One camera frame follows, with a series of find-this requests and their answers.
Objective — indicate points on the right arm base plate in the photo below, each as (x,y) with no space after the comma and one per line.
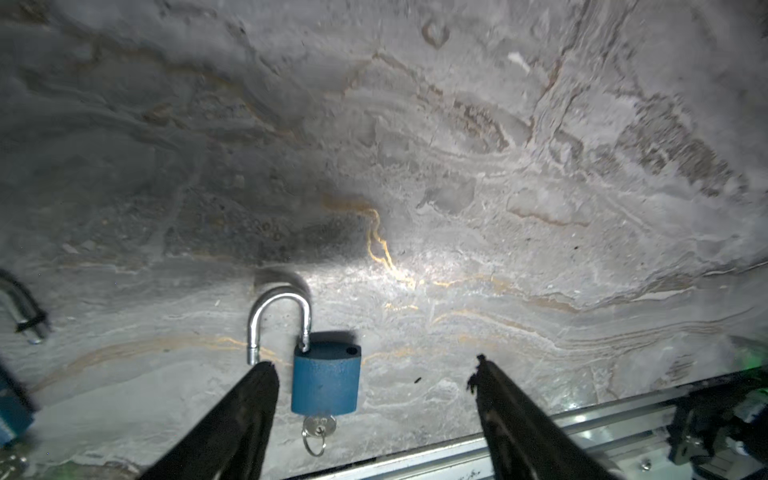
(720,428)

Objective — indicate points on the blue padlock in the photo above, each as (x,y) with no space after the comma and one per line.
(326,373)
(31,321)

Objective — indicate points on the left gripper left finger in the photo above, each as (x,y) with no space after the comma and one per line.
(230,441)

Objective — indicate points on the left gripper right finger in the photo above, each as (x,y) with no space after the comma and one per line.
(524,443)

